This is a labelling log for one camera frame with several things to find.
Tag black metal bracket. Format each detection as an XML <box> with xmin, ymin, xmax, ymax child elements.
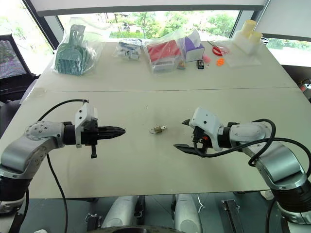
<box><xmin>221</xmin><ymin>199</ymin><xmax>242</xmax><ymax>233</ymax></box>

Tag red box in plastic bag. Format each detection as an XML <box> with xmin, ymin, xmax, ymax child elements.
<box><xmin>143</xmin><ymin>33</ymin><xmax>187</xmax><ymax>76</ymax></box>

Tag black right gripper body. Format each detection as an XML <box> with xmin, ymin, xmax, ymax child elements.
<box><xmin>191</xmin><ymin>126</ymin><xmax>212</xmax><ymax>157</ymax></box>

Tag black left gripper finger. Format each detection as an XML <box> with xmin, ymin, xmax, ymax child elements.
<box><xmin>98</xmin><ymin>132</ymin><xmax>126</xmax><ymax>141</ymax></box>
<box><xmin>98</xmin><ymin>126</ymin><xmax>126</xmax><ymax>134</ymax></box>

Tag bag of blue white clips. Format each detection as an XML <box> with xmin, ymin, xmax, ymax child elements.
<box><xmin>112</xmin><ymin>37</ymin><xmax>144</xmax><ymax>63</ymax></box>

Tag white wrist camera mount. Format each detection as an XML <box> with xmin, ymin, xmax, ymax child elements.
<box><xmin>189</xmin><ymin>106</ymin><xmax>225</xmax><ymax>151</ymax></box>
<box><xmin>74</xmin><ymin>101</ymin><xmax>99</xmax><ymax>149</ymax></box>

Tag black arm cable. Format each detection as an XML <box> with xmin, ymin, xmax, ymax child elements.
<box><xmin>36</xmin><ymin>99</ymin><xmax>88</xmax><ymax>233</ymax></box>
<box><xmin>193</xmin><ymin>118</ymin><xmax>311</xmax><ymax>167</ymax></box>

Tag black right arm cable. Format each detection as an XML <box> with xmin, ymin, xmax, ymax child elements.
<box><xmin>193</xmin><ymin>118</ymin><xmax>311</xmax><ymax>167</ymax></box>

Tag red handled scissors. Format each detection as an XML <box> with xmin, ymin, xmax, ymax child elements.
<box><xmin>207</xmin><ymin>40</ymin><xmax>231</xmax><ymax>56</ymax></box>

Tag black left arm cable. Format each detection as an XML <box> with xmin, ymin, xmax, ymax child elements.
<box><xmin>36</xmin><ymin>99</ymin><xmax>88</xmax><ymax>233</ymax></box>

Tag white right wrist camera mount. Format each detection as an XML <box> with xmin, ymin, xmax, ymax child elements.
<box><xmin>189</xmin><ymin>106</ymin><xmax>225</xmax><ymax>151</ymax></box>

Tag white and yellow cup holder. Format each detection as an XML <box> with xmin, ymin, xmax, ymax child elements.
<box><xmin>232</xmin><ymin>20</ymin><xmax>263</xmax><ymax>54</ymax></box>

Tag green scoops in plastic bag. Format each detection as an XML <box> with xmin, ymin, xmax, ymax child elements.
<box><xmin>50</xmin><ymin>17</ymin><xmax>103</xmax><ymax>77</ymax></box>

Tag purple and white box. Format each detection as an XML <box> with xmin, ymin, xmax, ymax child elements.
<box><xmin>178</xmin><ymin>30</ymin><xmax>205</xmax><ymax>63</ymax></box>

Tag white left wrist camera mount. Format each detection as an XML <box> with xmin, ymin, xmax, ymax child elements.
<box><xmin>74</xmin><ymin>101</ymin><xmax>99</xmax><ymax>149</ymax></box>

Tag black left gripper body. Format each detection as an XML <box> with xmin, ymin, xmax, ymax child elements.
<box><xmin>81</xmin><ymin>118</ymin><xmax>100</xmax><ymax>159</ymax></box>

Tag silver rounded robot leg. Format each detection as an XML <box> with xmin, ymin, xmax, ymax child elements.
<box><xmin>173</xmin><ymin>193</ymin><xmax>203</xmax><ymax>233</ymax></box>
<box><xmin>101</xmin><ymin>195</ymin><xmax>146</xmax><ymax>229</ymax></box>

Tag black mesh office chair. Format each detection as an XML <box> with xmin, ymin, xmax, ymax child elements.
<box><xmin>0</xmin><ymin>33</ymin><xmax>41</xmax><ymax>102</ymax></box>

